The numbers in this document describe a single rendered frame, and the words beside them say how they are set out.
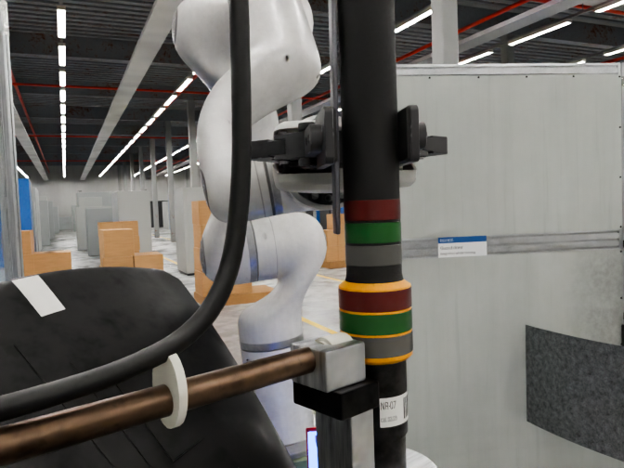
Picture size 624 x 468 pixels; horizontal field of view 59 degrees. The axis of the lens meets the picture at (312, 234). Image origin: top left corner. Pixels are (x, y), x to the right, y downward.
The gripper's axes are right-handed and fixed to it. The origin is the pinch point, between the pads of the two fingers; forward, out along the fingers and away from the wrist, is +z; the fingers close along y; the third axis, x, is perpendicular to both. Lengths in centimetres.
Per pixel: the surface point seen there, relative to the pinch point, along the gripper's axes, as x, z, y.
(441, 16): 227, -635, -240
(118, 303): -9.8, -5.4, 15.8
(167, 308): -10.6, -7.0, 12.9
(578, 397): -77, -155, -111
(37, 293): -8.6, -3.0, 20.0
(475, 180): 5, -179, -84
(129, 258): -61, -736, 167
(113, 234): -27, -731, 185
